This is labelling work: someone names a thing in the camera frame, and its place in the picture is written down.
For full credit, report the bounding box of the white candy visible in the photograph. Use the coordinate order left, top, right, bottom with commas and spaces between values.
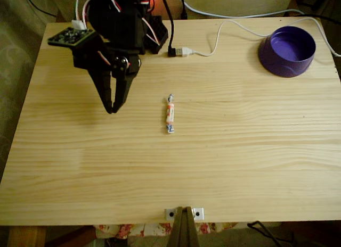
163, 93, 177, 135

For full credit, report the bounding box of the purple plastic bowl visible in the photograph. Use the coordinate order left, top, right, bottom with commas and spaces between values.
257, 25, 317, 78

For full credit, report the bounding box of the orange round object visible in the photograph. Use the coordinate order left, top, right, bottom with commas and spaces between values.
148, 0, 185, 20

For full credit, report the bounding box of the floral patterned cloth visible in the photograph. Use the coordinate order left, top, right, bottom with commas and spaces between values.
94, 221, 238, 240

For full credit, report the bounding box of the red white servo wire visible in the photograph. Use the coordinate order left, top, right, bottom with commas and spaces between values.
82, 0, 122, 22
140, 17, 161, 46

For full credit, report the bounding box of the black USB cable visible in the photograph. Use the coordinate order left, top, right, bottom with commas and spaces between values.
159, 0, 184, 58

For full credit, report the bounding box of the white camera cable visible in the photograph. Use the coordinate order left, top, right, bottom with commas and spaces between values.
71, 0, 87, 31

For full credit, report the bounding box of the bare camera circuit board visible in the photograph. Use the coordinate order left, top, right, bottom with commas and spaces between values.
47, 27, 96, 48

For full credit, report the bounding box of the black plug cable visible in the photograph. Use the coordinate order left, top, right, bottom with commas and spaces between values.
177, 0, 188, 20

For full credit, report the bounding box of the white USB cable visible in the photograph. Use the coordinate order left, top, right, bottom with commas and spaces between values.
182, 19, 269, 58

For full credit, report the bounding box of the pale long cable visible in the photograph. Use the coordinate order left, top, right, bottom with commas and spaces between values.
159, 0, 341, 57

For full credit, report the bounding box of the silver metal angle bracket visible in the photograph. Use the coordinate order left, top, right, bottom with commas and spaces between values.
164, 207, 178, 221
191, 207, 205, 221

